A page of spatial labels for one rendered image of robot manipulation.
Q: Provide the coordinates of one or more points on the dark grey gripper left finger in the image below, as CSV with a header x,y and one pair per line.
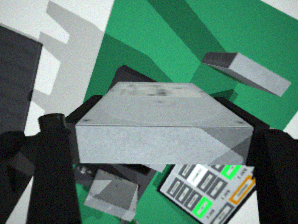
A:
x,y
53,198

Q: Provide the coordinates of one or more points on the black status display screen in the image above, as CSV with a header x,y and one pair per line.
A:
x,y
210,194

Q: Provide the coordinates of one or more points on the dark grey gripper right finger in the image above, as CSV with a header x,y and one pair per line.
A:
x,y
274,156

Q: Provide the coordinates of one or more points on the green bench mat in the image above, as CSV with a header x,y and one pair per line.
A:
x,y
166,40

